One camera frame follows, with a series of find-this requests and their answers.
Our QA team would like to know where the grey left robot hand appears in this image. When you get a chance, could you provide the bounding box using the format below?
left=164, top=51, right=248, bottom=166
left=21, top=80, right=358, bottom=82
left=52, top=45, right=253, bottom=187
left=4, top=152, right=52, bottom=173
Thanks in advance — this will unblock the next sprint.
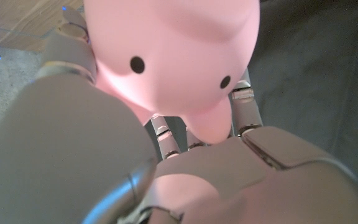
left=0, top=6, right=358, bottom=224

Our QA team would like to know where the pink plastic piggy bank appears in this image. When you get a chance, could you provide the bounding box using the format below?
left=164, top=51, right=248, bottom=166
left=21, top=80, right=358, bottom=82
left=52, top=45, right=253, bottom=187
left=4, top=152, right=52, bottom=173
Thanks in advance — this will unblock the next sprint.
left=82, top=0, right=261, bottom=146

